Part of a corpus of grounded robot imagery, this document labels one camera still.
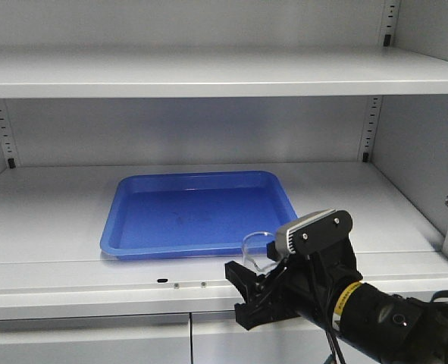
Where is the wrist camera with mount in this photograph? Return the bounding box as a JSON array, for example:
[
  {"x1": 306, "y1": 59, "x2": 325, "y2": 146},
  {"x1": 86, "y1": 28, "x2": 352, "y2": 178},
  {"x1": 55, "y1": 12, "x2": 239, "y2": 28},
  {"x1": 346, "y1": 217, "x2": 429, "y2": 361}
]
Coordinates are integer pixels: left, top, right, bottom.
[{"x1": 266, "y1": 209, "x2": 353, "y2": 262}]

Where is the grey metal shelf cabinet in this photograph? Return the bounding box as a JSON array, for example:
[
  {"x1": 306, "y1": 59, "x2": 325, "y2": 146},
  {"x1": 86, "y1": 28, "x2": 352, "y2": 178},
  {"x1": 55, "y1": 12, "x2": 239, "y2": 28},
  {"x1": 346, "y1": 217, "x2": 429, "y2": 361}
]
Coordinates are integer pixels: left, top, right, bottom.
[{"x1": 0, "y1": 1, "x2": 448, "y2": 363}]

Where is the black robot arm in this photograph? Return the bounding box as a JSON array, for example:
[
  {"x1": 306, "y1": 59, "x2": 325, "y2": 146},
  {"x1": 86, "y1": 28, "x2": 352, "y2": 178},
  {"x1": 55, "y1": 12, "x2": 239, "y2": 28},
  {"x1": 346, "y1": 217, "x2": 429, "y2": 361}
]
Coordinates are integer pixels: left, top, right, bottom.
[{"x1": 224, "y1": 241, "x2": 448, "y2": 363}]

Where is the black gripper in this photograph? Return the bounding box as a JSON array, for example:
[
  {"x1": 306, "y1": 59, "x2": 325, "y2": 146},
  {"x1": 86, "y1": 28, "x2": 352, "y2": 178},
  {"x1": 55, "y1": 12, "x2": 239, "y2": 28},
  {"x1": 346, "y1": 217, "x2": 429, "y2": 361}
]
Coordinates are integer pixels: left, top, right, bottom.
[{"x1": 224, "y1": 242, "x2": 362, "y2": 332}]

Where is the clear glass beaker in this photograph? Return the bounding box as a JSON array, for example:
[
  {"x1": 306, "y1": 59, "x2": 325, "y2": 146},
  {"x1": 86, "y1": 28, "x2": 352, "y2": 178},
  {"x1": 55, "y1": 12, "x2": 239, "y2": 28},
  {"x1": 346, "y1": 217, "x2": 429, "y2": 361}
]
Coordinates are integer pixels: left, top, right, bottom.
[{"x1": 241, "y1": 231, "x2": 277, "y2": 275}]

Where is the blue plastic tray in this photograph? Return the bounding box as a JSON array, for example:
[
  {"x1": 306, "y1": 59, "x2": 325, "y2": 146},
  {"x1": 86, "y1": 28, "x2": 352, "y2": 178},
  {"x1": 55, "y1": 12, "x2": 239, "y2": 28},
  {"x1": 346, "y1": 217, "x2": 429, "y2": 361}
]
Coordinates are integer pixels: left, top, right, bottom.
[{"x1": 100, "y1": 171, "x2": 296, "y2": 260}]

